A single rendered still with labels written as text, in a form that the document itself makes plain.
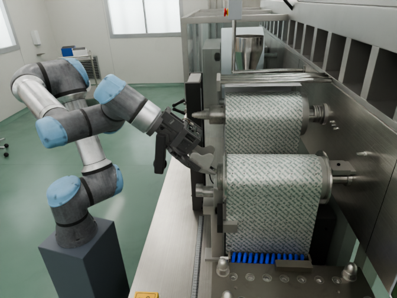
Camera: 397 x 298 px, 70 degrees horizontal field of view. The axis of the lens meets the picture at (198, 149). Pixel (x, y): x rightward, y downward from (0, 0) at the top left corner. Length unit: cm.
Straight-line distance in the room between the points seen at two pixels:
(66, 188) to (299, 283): 78
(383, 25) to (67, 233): 111
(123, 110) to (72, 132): 14
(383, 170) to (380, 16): 33
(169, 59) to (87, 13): 185
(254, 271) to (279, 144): 39
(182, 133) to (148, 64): 581
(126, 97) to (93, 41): 608
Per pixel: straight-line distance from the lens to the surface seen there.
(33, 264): 257
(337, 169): 80
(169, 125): 70
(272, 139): 94
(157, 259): 105
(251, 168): 73
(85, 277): 121
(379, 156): 72
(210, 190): 84
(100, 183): 111
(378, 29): 78
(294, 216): 81
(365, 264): 122
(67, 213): 110
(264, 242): 86
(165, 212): 122
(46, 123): 74
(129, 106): 69
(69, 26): 692
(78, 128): 75
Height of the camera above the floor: 169
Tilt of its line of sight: 28 degrees down
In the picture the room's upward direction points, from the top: 2 degrees counter-clockwise
